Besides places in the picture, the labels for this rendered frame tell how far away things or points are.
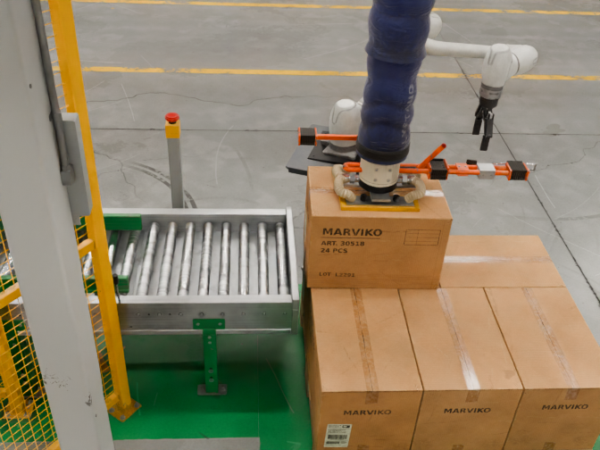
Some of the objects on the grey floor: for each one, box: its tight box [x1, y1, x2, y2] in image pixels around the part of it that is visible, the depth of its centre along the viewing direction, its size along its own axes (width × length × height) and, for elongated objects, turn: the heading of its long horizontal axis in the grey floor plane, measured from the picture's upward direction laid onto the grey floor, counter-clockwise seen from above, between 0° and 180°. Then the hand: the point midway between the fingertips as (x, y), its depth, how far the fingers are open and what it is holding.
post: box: [165, 120, 185, 209], centre depth 368 cm, size 7×7×100 cm
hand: (479, 139), depth 294 cm, fingers open, 13 cm apart
